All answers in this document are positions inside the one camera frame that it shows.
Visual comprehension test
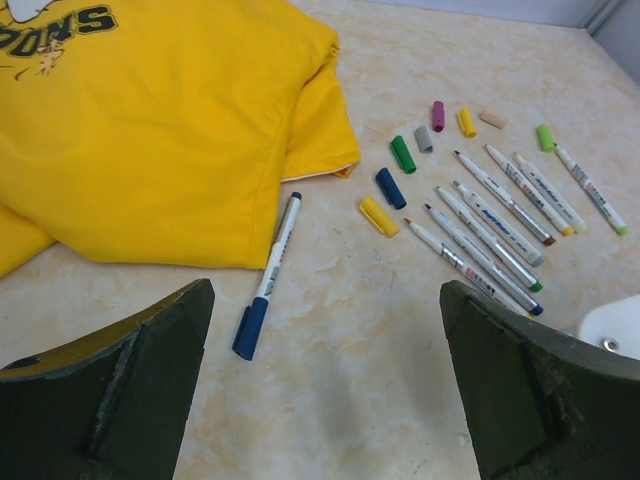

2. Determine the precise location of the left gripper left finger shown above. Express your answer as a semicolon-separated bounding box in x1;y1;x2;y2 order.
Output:
1;279;215;479

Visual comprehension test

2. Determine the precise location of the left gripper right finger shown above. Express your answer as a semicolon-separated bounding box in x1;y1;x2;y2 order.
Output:
440;281;639;479

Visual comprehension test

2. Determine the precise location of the yellow cap short marker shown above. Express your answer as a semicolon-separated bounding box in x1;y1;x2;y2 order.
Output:
404;218;531;318

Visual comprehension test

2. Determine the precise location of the grey cap marker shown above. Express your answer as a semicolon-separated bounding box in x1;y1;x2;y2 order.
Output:
453;180;544;267

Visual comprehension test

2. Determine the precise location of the navy cap rainbow marker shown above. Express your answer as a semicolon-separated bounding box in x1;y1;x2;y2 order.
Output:
425;204;544;317

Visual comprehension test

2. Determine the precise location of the lime green cap marker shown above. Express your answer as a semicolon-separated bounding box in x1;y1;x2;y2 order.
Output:
554;143;630;236

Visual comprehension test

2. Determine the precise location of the beige cap marker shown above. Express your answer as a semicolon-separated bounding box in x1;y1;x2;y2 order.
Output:
513;152;587;234

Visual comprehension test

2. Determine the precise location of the yellow cap rainbow marker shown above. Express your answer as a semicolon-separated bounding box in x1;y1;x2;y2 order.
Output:
485;144;575;236

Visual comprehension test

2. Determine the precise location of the yellow pen cap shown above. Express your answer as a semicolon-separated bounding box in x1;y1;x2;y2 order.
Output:
457;107;477;138
359;196;399;238

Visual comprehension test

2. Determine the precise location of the navy pen cap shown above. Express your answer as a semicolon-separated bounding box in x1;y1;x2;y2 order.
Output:
374;167;407;210

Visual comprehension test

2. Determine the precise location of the lime green pen cap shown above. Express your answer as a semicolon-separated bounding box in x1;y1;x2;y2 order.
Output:
536;123;555;153

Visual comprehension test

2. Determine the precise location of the beige pen cap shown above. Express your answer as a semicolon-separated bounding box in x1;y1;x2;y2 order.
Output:
479;109;508;129

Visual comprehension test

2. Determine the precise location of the magenta pen cap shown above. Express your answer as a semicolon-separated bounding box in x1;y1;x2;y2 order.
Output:
432;101;446;133

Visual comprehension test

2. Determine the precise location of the grey pen cap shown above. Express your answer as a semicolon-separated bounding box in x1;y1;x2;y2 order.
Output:
414;125;434;154

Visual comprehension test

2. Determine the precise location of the navy cap white marker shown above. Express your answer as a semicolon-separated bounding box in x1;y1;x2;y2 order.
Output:
232;192;302;361

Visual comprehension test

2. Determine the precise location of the yellow printed t-shirt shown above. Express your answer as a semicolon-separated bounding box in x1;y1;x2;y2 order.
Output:
1;1;360;273

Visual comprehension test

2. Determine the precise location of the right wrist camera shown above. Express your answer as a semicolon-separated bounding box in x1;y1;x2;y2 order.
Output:
577;295;640;360

